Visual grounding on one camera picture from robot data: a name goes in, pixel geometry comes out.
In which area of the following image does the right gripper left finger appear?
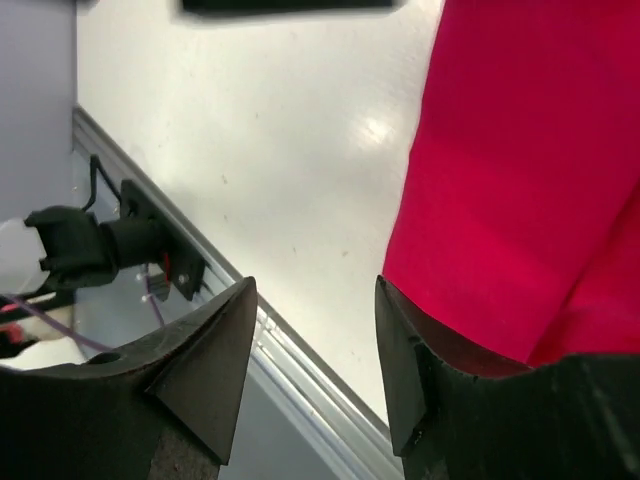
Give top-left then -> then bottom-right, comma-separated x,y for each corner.
84,277 -> 258,465

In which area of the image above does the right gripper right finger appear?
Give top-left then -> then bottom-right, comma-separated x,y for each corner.
375,276 -> 529,458

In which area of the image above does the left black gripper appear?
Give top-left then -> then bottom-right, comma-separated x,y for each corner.
180,0 -> 402,15

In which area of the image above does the bright red t-shirt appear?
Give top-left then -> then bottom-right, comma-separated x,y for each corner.
383,1 -> 639,366

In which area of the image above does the aluminium mounting rail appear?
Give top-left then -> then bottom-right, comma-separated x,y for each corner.
72,108 -> 402,479

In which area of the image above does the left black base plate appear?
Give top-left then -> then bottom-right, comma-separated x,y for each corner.
111,179 -> 205,301

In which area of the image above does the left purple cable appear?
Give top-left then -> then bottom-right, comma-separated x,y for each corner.
0,277 -> 169,354

